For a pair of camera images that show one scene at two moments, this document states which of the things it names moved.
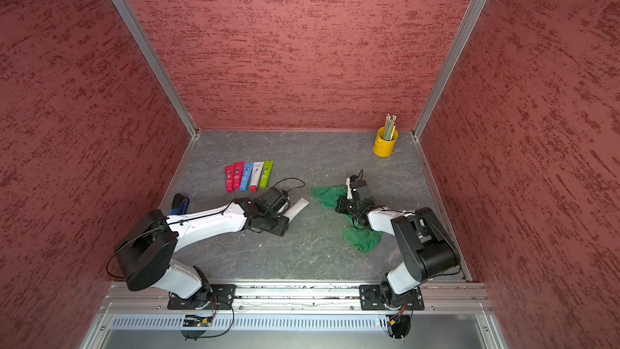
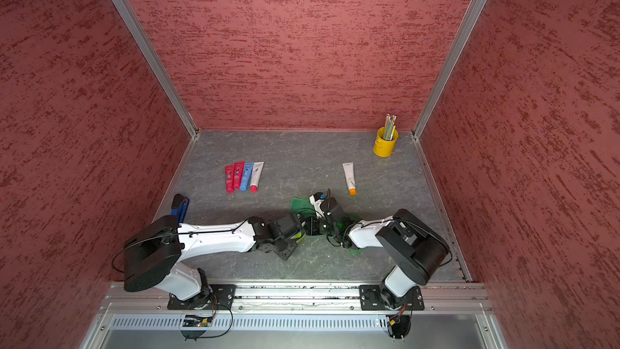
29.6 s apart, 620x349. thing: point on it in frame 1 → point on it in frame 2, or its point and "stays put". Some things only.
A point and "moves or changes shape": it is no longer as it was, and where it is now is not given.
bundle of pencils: [389, 126] stays put
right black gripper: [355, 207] → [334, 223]
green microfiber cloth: [365, 241] moves or changes shape
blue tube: [246, 176] stays put
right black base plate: [370, 298] stays put
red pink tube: [239, 167] stays put
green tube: [266, 173] → [299, 235]
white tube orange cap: [295, 209] → [349, 168]
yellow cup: [383, 147] stays put
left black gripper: [282, 227] → [285, 254]
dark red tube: [229, 173] stays put
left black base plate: [218, 296] stays put
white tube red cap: [256, 173] stays put
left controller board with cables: [197, 320] stays put
